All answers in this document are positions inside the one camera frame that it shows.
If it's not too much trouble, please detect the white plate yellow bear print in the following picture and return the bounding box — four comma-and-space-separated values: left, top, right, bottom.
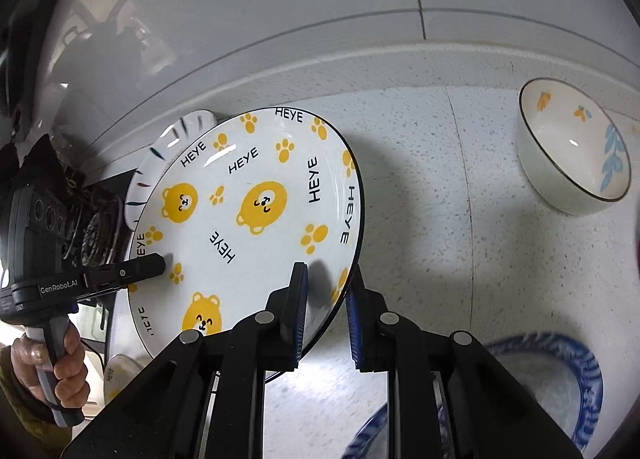
125, 108, 366, 385

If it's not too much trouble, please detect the blue patterned plate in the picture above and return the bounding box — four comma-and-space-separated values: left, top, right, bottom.
342, 333, 604, 459

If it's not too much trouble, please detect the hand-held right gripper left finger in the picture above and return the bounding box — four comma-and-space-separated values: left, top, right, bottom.
60, 261, 310, 459

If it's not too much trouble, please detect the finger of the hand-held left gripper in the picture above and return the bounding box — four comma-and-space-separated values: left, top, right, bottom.
82, 253, 167, 296

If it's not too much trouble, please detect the white floral bowl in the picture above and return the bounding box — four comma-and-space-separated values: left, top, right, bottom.
517, 79, 632, 217
102, 354, 151, 405

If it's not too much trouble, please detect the white plate with striped rim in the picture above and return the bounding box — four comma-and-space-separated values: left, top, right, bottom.
122, 110, 217, 230

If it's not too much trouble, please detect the black glass gas stove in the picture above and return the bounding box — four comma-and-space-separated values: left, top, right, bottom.
60, 169, 141, 365

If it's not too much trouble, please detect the person's left hand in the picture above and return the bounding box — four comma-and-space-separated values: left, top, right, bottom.
10, 324, 91, 407

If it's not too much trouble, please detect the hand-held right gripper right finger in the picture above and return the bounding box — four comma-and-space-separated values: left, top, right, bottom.
345, 264, 586, 459

